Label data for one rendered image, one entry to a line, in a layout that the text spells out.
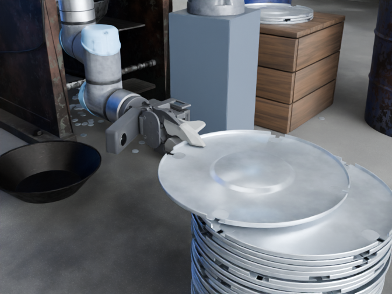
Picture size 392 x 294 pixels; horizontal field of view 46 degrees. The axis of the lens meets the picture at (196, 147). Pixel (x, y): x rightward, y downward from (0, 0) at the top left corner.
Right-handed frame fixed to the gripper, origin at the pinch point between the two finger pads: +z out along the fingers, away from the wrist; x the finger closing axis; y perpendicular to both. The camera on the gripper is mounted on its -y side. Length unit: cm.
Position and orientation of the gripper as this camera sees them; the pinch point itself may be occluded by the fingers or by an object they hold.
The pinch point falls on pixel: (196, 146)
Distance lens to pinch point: 78.9
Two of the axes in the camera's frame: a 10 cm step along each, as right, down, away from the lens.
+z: 7.0, 3.1, -6.4
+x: 0.0, 9.0, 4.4
